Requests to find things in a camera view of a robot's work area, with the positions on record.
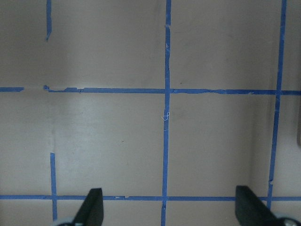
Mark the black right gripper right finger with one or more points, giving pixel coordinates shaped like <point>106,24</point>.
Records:
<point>250,210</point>

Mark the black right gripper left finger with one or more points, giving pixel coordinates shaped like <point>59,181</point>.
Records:
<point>91,212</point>

